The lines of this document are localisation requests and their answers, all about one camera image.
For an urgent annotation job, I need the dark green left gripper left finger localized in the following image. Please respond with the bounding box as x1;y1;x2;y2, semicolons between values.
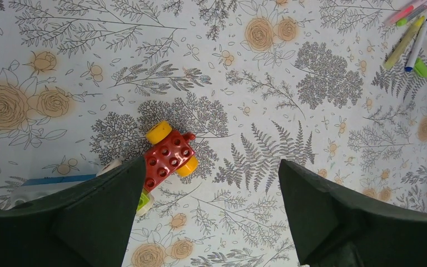
0;157;146;266

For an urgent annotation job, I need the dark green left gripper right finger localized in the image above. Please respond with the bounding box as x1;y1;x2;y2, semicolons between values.
278;159;427;266

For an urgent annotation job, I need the floral patterned table mat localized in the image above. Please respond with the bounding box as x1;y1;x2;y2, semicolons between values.
0;1;427;266

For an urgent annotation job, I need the blue white toy brick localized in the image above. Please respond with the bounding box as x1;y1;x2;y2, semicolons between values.
10;159;122;208

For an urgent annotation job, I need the grey marker with green tip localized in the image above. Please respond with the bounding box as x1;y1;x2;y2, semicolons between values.
396;4;427;27

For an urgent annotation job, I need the olive yellow marker pen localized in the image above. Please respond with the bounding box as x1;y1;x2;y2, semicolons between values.
383;16;426;70

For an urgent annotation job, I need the pink marker pen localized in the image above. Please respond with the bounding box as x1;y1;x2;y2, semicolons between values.
384;0;427;27

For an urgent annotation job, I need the bright green pen cap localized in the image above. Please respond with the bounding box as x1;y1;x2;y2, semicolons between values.
413;57;427;78

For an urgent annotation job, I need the white pen with blue tip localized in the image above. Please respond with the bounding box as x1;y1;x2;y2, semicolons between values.
404;19;427;72

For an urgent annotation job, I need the red yellow toy brick car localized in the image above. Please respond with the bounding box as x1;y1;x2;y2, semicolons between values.
136;121;198;216

